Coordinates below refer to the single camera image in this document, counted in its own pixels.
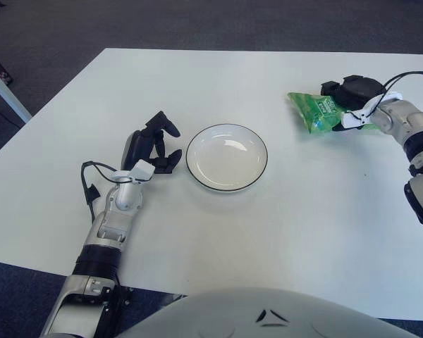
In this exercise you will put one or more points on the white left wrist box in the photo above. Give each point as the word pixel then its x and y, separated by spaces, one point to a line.
pixel 142 170

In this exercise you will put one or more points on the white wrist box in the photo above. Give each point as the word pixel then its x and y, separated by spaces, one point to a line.
pixel 142 170
pixel 352 119

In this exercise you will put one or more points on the green snack chips bag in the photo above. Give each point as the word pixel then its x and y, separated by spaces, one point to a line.
pixel 313 109

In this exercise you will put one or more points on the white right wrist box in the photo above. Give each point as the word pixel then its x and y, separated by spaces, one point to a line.
pixel 352 119

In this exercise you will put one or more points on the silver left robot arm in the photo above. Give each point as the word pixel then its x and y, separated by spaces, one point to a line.
pixel 105 225

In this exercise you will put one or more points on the white side table leg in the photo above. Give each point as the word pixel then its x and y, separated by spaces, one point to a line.
pixel 7 95

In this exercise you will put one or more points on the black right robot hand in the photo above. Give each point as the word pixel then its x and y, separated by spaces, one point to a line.
pixel 356 91

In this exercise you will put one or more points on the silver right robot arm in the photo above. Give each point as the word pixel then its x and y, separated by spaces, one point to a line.
pixel 419 123

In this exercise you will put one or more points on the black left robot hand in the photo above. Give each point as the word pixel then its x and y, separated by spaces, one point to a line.
pixel 137 148

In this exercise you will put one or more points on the grey robot torso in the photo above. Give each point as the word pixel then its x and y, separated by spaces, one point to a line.
pixel 268 317

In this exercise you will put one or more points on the white plate black rim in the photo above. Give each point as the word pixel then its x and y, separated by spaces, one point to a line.
pixel 225 158

